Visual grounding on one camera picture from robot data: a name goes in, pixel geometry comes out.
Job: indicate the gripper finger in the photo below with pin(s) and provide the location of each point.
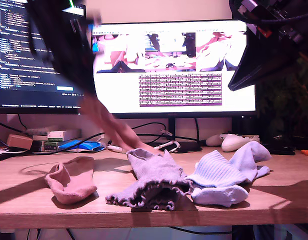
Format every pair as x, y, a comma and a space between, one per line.
74, 57
274, 73
259, 57

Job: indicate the pink sock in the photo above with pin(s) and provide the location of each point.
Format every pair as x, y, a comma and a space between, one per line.
114, 125
71, 185

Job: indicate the white ribbed sock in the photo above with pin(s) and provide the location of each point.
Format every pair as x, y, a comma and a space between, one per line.
219, 196
219, 170

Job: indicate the grey frilled cuff sock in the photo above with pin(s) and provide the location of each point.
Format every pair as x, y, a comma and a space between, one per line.
156, 167
119, 197

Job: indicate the green leafy houseplant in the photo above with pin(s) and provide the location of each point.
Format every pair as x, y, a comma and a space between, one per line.
289, 105

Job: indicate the bright screen black monitor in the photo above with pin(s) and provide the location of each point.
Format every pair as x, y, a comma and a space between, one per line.
119, 95

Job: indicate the dark code screen monitor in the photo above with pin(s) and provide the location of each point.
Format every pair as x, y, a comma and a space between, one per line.
19, 95

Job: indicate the black pouch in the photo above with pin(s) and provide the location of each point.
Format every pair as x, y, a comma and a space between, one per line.
276, 149

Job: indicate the pale grey flat box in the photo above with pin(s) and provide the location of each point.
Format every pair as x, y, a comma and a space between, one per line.
72, 134

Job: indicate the white game controller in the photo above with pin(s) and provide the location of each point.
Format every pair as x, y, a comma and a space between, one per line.
234, 143

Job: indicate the white and green box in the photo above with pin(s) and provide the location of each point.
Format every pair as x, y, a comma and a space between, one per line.
55, 136

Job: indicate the small orange object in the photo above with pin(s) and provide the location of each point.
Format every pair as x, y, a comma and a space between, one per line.
307, 152

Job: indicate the blue plastic bag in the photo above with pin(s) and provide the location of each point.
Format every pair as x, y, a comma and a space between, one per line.
76, 145

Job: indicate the beige computer mouse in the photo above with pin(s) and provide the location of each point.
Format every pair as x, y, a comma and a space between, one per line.
213, 140

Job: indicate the green printed small box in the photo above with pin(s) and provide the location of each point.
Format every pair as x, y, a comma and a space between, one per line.
50, 147

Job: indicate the small cardboard box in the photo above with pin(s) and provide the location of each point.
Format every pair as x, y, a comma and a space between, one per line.
19, 142

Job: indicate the black keyboard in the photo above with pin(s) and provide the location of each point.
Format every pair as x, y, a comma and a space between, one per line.
4, 156

